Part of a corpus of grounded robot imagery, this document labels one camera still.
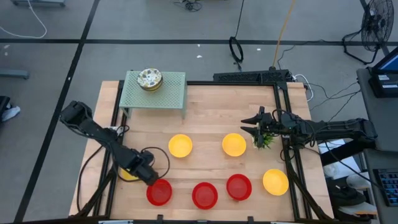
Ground red plastic mini bowl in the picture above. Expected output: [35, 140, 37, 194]
[226, 174, 253, 202]
[192, 182, 219, 210]
[146, 178, 173, 207]

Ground black keyboard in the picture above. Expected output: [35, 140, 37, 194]
[373, 167, 398, 208]

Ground short white cable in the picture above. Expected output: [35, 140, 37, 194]
[293, 73, 315, 103]

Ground thin black floor cables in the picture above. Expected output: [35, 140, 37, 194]
[307, 81, 362, 123]

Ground grey floor bar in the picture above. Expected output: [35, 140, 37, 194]
[0, 68, 30, 80]

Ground tangled black cable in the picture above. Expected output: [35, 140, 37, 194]
[173, 0, 203, 12]

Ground black arm base cable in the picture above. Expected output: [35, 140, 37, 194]
[76, 144, 105, 214]

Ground yellow power cable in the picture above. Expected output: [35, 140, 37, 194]
[272, 0, 297, 70]

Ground person's shoe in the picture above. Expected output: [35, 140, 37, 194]
[0, 96, 21, 123]

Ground small green artificial plant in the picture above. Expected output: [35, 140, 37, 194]
[252, 133, 275, 150]

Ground black perforated metal bar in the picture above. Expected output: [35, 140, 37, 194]
[213, 69, 295, 85]

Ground grey desk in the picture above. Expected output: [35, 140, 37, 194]
[356, 67, 398, 224]

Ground laptop screen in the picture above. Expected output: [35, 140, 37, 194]
[371, 46, 398, 75]

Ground black aluminium table frame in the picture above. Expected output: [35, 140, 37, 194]
[73, 80, 335, 224]

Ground black floor fan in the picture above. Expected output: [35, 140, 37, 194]
[341, 0, 395, 65]

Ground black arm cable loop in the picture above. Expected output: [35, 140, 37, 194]
[140, 146, 171, 182]

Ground white floor cable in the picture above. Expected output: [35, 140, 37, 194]
[0, 0, 48, 40]

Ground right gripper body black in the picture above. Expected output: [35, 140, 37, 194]
[256, 105, 282, 147]

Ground black device box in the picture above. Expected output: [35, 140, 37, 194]
[368, 73, 398, 99]

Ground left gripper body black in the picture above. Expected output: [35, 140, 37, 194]
[129, 151, 156, 180]

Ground black coiled floor cable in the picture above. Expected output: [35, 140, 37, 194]
[228, 0, 246, 72]

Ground grey cart base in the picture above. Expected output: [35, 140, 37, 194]
[11, 0, 67, 7]

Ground green perforated metal shelf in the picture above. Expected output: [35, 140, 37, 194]
[119, 70, 188, 119]

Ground yellow plastic mini bowl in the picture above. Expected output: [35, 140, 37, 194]
[262, 168, 290, 197]
[168, 134, 193, 159]
[221, 133, 247, 157]
[119, 167, 140, 182]

